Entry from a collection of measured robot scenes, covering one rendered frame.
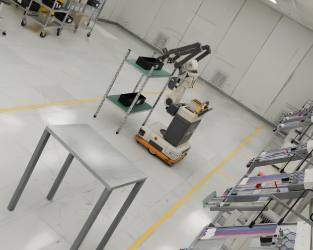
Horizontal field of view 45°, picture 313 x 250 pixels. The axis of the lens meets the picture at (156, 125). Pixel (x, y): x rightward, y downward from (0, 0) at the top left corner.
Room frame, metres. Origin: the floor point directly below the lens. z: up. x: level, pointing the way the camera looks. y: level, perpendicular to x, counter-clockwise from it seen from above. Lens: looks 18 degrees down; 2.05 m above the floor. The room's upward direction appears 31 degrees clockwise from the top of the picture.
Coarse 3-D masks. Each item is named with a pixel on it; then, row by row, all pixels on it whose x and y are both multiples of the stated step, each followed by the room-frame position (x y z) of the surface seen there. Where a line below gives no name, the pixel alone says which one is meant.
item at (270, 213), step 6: (270, 210) 3.75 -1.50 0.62; (252, 216) 3.61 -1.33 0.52; (270, 216) 3.61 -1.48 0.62; (276, 216) 3.69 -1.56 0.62; (246, 222) 3.75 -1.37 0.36; (258, 222) 3.32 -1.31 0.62; (276, 222) 3.55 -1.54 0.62; (234, 240) 3.64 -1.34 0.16; (240, 240) 3.14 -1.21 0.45; (246, 240) 3.13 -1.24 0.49; (234, 246) 3.24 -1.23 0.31; (240, 246) 3.13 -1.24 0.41; (246, 246) 3.12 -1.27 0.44
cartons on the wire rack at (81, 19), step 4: (76, 0) 8.53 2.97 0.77; (80, 0) 8.69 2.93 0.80; (84, 0) 8.81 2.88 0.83; (72, 12) 8.99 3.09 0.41; (76, 12) 8.97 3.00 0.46; (80, 12) 9.23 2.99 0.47; (72, 16) 8.98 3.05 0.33; (76, 16) 8.96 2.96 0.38; (80, 16) 8.93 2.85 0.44; (84, 16) 9.05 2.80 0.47; (88, 16) 9.32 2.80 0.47; (76, 20) 8.95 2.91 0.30; (80, 20) 8.94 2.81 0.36; (84, 20) 9.11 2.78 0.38; (88, 20) 9.30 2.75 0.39; (80, 24) 9.02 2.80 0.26; (84, 24) 9.19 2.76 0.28
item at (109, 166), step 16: (48, 128) 2.45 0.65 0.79; (64, 128) 2.56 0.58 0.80; (80, 128) 2.71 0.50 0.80; (64, 144) 2.37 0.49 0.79; (80, 144) 2.48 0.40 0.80; (96, 144) 2.61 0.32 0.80; (32, 160) 2.45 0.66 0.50; (80, 160) 2.30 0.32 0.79; (96, 160) 2.39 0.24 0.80; (112, 160) 2.52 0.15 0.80; (128, 160) 2.65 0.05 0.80; (64, 176) 2.85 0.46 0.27; (96, 176) 2.23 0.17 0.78; (112, 176) 2.31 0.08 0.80; (128, 176) 2.43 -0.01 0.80; (144, 176) 2.56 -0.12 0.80; (16, 192) 2.45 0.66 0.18; (96, 208) 2.18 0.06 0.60; (112, 224) 2.56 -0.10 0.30; (80, 240) 2.17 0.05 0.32
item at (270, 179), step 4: (264, 176) 3.81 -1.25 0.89; (268, 176) 3.79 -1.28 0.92; (272, 176) 3.76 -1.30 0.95; (276, 176) 3.74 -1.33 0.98; (280, 176) 3.72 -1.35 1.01; (284, 176) 3.69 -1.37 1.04; (288, 176) 3.67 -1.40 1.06; (240, 180) 3.79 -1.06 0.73; (244, 180) 3.76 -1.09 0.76; (248, 180) 3.74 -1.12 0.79; (252, 180) 3.72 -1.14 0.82; (256, 180) 3.69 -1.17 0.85; (260, 180) 3.67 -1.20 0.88; (264, 180) 3.65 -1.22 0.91; (268, 180) 3.62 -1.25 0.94; (272, 180) 3.60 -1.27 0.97; (276, 180) 3.58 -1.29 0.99; (280, 180) 3.56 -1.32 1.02; (240, 184) 3.62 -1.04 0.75; (244, 184) 3.61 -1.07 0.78; (248, 184) 3.60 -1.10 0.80; (252, 184) 3.59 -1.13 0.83
